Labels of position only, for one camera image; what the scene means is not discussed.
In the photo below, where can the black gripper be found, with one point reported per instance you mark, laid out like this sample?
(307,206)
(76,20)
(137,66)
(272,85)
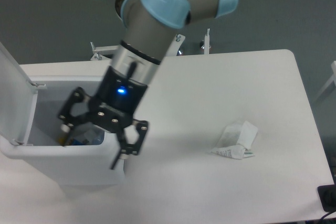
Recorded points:
(118,103)

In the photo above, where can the white paper wrapper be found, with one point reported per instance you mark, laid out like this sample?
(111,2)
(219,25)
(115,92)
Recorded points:
(236,141)

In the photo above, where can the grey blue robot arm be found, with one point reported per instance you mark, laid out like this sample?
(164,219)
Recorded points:
(152,25)

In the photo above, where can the white package in can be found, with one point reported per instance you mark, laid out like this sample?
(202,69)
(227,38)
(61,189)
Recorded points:
(91,137)

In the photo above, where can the yellow blue trash in can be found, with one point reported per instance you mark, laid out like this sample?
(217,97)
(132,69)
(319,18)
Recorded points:
(76,141)

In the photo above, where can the white trash can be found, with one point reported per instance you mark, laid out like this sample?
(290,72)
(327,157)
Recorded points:
(70,165)

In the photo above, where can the white trash can lid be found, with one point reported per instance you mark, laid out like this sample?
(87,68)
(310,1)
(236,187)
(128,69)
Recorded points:
(18,103)

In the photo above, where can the black device at table edge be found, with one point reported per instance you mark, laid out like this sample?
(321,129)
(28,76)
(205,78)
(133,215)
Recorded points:
(327,197)

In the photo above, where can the white furniture leg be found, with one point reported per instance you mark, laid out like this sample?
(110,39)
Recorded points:
(327,88)

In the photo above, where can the white metal base frame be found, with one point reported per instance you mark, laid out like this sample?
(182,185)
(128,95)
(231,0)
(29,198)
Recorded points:
(178,47)

